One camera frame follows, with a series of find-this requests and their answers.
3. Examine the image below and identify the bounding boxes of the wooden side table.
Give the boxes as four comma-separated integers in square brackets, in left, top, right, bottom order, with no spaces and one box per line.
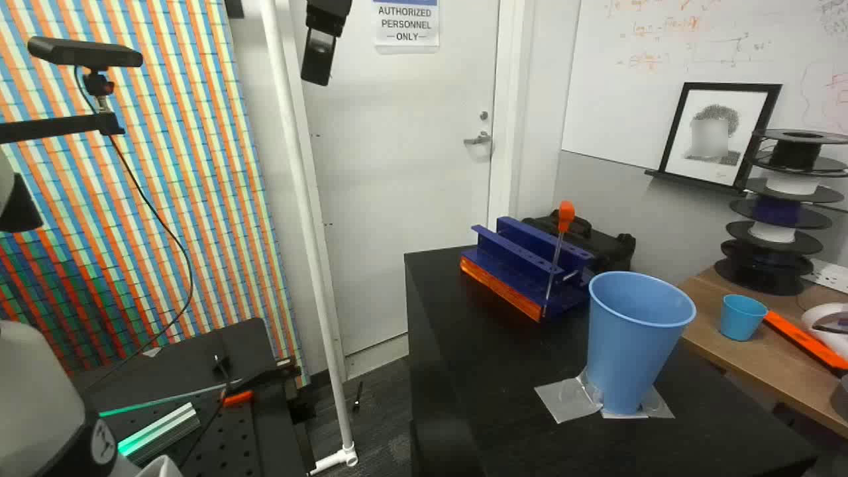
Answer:
[679,261,848,439]

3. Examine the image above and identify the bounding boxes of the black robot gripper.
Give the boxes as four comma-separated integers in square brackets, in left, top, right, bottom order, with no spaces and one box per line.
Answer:
[299,0,356,89]

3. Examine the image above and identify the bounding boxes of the white authorized personnel sign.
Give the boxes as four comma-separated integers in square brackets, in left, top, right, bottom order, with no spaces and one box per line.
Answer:
[369,0,442,51]

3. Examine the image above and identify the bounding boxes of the grey white robot base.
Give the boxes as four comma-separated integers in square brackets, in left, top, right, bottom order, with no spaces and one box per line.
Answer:
[0,318,88,477]

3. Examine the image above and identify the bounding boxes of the dark blue filament spool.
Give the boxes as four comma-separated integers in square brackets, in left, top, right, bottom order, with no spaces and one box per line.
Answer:
[727,192,835,233]

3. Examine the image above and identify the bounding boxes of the black plastic box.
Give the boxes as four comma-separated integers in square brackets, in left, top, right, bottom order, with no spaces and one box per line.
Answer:
[521,208,639,273]

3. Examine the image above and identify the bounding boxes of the small orange handled tool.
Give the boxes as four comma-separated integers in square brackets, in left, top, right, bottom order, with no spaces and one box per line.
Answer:
[217,387,258,411]

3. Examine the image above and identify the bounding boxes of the black perforated breadboard table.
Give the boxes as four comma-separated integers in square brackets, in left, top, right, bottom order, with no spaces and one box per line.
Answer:
[71,316,309,477]

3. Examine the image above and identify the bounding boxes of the white pole with foot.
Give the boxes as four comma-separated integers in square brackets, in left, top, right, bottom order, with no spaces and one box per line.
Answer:
[252,0,362,477]

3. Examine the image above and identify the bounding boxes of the green lit metal bar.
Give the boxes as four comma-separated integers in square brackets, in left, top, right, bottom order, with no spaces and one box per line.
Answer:
[95,380,231,461]

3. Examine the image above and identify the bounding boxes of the small blue cup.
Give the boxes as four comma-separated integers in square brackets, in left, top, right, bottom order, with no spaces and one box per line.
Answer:
[717,290,770,345]

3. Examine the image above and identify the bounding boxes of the black camera cable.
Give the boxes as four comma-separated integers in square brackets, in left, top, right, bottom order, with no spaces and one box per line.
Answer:
[71,66,199,358]

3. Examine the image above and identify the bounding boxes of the black picture frame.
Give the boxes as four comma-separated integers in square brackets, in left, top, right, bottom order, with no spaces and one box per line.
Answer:
[657,80,785,191]

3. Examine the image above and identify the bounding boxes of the black bar camera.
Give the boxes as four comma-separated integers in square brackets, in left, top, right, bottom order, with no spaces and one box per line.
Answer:
[24,35,146,70]

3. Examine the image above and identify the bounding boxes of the blue rack with orange base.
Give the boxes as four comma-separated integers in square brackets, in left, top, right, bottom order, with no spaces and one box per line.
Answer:
[459,211,597,326]

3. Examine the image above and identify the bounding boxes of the orange handle metal screwdriver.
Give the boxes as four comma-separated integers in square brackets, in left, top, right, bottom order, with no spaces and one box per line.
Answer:
[541,199,581,308]

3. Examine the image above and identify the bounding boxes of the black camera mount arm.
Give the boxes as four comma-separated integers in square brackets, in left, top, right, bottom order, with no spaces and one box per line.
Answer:
[0,111,127,146]

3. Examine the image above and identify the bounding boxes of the long orange flat tool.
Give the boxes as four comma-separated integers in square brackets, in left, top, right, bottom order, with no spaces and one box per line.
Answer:
[764,308,848,374]

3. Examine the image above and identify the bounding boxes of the white filament spool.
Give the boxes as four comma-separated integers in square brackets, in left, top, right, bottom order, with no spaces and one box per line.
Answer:
[745,172,848,211]
[723,216,827,256]

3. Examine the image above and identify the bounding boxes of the white tape roll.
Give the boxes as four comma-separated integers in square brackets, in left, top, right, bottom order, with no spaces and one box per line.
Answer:
[801,300,848,361]

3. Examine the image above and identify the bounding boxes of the black lamp shade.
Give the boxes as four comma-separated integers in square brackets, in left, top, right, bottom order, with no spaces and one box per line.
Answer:
[0,149,44,235]

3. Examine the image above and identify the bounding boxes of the large blue plastic cup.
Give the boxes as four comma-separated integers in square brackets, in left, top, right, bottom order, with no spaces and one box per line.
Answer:
[582,268,700,418]

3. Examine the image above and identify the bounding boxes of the black filament spool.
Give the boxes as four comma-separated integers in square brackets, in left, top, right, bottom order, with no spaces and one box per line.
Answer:
[757,125,848,178]
[713,237,822,296]

